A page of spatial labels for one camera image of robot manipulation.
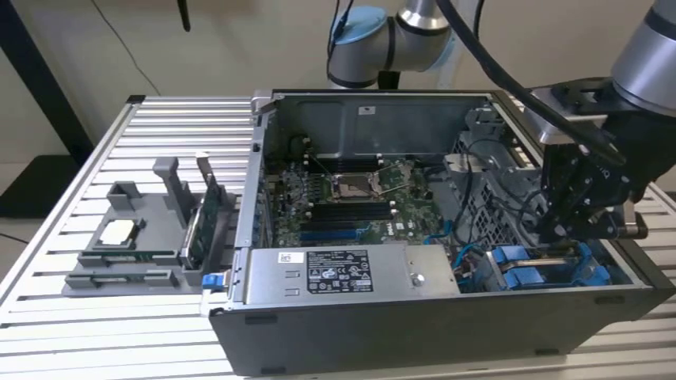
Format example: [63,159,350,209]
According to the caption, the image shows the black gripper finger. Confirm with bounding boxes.
[539,145,583,243]
[572,169,634,241]

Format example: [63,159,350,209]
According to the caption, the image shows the blue disk carrier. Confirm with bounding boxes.
[504,264,615,289]

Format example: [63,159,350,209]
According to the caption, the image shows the disk bay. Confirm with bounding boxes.
[486,237,635,294]

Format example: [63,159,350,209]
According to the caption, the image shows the black RAM slot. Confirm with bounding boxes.
[306,223,394,233]
[311,210,396,219]
[312,203,396,211]
[308,217,395,226]

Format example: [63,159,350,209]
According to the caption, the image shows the blue expansion slot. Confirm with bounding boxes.
[299,230,367,245]

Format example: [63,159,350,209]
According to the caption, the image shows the green motherboard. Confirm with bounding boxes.
[262,156,455,249]

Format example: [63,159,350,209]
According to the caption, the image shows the metal socket cover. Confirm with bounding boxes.
[372,161,419,192]

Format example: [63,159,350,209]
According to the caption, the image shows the silver power supply unit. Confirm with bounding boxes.
[243,243,460,306]

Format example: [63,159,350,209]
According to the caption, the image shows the CPU socket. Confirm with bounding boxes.
[330,172,379,201]

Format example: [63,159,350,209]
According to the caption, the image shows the thin locking lever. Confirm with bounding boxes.
[310,153,335,178]

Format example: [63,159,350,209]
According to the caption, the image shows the open black PC case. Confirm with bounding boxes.
[199,87,676,377]

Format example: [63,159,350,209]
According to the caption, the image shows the green graphics card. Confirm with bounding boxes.
[179,152,224,273]

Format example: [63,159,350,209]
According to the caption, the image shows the grey parts rack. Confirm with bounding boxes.
[62,156,240,298]

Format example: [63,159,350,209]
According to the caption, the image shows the green RAM stick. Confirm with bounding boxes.
[92,251,176,265]

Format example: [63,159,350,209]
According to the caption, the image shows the silver CPU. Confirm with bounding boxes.
[99,220,140,246]

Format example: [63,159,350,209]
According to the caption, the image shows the black antenna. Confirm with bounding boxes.
[176,0,194,32]

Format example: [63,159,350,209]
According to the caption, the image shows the black flat base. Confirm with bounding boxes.
[0,154,82,219]

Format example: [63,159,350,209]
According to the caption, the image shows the black slanted pole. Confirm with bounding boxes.
[0,0,98,159]

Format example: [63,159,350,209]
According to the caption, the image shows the side camera bracket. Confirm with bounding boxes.
[618,199,650,241]

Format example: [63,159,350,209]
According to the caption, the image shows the black wire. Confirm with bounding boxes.
[452,138,546,246]

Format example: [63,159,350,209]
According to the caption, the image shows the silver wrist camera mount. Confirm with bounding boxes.
[527,77,618,146]

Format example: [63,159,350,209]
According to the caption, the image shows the blue wire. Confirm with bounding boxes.
[426,231,496,284]

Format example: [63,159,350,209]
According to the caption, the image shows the thick black gripper cable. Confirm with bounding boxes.
[432,0,628,165]

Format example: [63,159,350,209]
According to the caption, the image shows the thin black wall cable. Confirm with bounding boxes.
[92,0,160,97]

